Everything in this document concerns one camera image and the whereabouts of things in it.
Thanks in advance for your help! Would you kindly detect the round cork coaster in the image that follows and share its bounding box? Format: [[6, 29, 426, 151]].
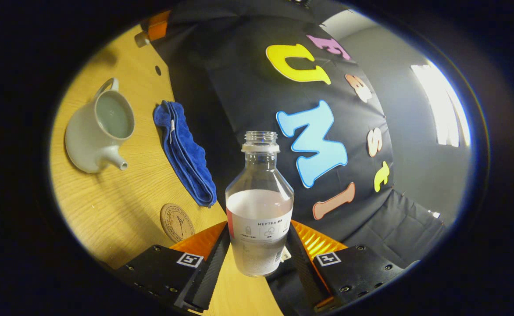
[[160, 203, 195, 243]]

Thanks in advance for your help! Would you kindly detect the blue folded towel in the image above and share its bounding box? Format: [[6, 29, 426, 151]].
[[153, 101, 217, 208]]

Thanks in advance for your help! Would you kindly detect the black backdrop cloth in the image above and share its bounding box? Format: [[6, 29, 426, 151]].
[[152, 0, 448, 316]]

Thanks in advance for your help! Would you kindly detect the white teacup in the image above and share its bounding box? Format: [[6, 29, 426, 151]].
[[65, 78, 136, 174]]

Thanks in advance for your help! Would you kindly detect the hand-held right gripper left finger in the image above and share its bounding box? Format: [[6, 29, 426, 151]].
[[108, 222, 231, 313]]

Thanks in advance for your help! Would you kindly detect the clear plastic water bottle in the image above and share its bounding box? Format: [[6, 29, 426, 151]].
[[225, 131, 294, 277]]

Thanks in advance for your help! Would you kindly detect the long ceiling light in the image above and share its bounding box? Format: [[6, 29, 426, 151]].
[[410, 61, 472, 147]]

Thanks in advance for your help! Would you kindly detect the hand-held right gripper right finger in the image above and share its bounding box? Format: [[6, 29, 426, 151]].
[[286, 219, 404, 313]]

